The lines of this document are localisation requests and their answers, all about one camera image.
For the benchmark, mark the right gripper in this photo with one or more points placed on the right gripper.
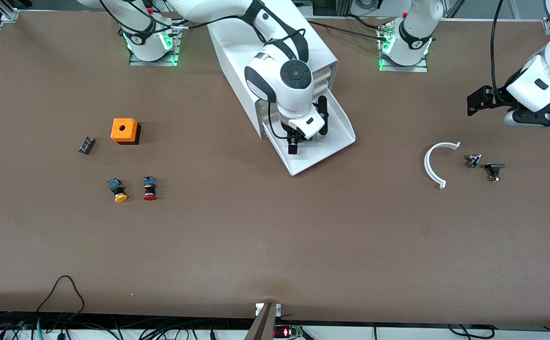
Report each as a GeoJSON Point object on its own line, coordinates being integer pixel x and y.
{"type": "Point", "coordinates": [288, 131]}

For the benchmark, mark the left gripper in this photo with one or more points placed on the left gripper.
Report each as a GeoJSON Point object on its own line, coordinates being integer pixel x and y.
{"type": "Point", "coordinates": [500, 96]}

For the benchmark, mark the white shallow drawer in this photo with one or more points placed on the white shallow drawer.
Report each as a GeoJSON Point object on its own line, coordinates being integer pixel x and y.
{"type": "Point", "coordinates": [322, 151]}
{"type": "Point", "coordinates": [324, 73]}
{"type": "Point", "coordinates": [324, 86]}

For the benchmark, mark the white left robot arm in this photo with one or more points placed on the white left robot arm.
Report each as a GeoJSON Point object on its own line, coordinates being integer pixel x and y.
{"type": "Point", "coordinates": [414, 33]}

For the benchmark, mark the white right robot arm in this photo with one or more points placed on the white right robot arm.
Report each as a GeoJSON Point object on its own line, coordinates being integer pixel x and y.
{"type": "Point", "coordinates": [284, 94]}

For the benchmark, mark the white drawer cabinet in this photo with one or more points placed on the white drawer cabinet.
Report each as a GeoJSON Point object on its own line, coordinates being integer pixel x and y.
{"type": "Point", "coordinates": [237, 61]}

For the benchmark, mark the red push button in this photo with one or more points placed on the red push button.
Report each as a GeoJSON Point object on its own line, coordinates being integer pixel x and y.
{"type": "Point", "coordinates": [149, 188]}

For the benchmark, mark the orange push button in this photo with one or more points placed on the orange push button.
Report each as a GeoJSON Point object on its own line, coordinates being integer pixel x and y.
{"type": "Point", "coordinates": [118, 190]}

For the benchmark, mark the small silver metal part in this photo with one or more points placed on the small silver metal part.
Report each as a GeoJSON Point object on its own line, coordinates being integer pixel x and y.
{"type": "Point", "coordinates": [473, 160]}

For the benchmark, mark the orange box with hole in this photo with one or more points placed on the orange box with hole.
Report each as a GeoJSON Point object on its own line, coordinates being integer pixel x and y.
{"type": "Point", "coordinates": [124, 130]}

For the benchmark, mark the circuit board with red light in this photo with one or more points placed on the circuit board with red light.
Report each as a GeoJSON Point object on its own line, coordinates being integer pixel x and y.
{"type": "Point", "coordinates": [285, 332]}

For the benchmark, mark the small black contact block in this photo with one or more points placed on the small black contact block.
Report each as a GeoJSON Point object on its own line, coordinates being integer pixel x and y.
{"type": "Point", "coordinates": [86, 145]}

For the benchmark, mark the small black switch part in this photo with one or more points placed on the small black switch part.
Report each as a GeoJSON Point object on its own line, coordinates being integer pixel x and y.
{"type": "Point", "coordinates": [494, 170]}

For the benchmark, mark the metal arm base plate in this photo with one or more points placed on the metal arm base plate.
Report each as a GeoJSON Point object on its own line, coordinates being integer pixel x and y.
{"type": "Point", "coordinates": [404, 68]}
{"type": "Point", "coordinates": [154, 62]}

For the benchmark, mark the white curved plastic bracket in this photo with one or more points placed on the white curved plastic bracket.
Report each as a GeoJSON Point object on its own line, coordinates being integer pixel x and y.
{"type": "Point", "coordinates": [427, 165]}

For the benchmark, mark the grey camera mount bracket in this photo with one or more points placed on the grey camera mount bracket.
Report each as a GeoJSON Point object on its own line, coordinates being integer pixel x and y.
{"type": "Point", "coordinates": [265, 326]}

